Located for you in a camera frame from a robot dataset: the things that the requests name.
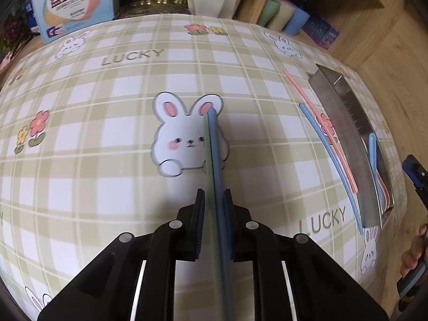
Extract person's right hand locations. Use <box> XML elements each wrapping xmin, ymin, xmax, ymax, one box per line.
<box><xmin>399</xmin><ymin>222</ymin><xmax>428</xmax><ymax>277</ymax></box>

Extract gold rimmed glass bowl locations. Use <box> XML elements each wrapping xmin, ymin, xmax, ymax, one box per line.
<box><xmin>125</xmin><ymin>0</ymin><xmax>190</xmax><ymax>16</ymax></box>

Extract green cup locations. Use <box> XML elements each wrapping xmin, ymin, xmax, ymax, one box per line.
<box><xmin>256</xmin><ymin>0</ymin><xmax>282</xmax><ymax>28</ymax></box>

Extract slate blue chopstick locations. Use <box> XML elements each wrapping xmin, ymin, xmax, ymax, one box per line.
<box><xmin>207</xmin><ymin>108</ymin><xmax>235</xmax><ymax>321</ymax></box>

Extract light blue chopstick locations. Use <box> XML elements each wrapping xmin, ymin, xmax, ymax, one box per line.
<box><xmin>299</xmin><ymin>103</ymin><xmax>364</xmax><ymax>235</ymax></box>

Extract pink artificial flowers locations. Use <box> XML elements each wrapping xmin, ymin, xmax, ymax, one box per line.
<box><xmin>0</xmin><ymin>0</ymin><xmax>35</xmax><ymax>71</ymax></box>

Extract blue and white box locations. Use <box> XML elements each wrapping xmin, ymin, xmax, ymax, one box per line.
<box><xmin>30</xmin><ymin>0</ymin><xmax>120</xmax><ymax>44</ymax></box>

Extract light purple box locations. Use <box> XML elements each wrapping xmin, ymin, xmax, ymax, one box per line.
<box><xmin>302</xmin><ymin>15</ymin><xmax>341</xmax><ymax>49</ymax></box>

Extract light blue spoon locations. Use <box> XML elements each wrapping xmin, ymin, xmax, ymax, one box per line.
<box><xmin>367</xmin><ymin>133</ymin><xmax>381</xmax><ymax>178</ymax></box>

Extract plaid bunny tablecloth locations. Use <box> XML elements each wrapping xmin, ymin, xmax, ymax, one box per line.
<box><xmin>0</xmin><ymin>13</ymin><xmax>407</xmax><ymax>321</ymax></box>

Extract stainless steel utensil tray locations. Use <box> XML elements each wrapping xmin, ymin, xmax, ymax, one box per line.
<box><xmin>307</xmin><ymin>64</ymin><xmax>396</xmax><ymax>228</ymax></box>

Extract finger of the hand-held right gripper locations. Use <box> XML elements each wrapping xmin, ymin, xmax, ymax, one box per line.
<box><xmin>402</xmin><ymin>154</ymin><xmax>428</xmax><ymax>208</ymax></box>

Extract blue cup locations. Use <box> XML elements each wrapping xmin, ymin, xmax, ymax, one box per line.
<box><xmin>284</xmin><ymin>8</ymin><xmax>310</xmax><ymax>36</ymax></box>

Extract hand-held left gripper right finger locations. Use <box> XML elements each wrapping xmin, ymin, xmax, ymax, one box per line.
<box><xmin>223</xmin><ymin>189</ymin><xmax>390</xmax><ymax>321</ymax></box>

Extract pink chopstick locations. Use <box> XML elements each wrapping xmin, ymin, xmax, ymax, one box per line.
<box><xmin>283</xmin><ymin>70</ymin><xmax>337</xmax><ymax>143</ymax></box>
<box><xmin>311</xmin><ymin>105</ymin><xmax>359</xmax><ymax>194</ymax></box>

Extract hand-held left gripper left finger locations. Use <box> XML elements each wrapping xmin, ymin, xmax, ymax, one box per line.
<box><xmin>37</xmin><ymin>188</ymin><xmax>205</xmax><ymax>321</ymax></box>

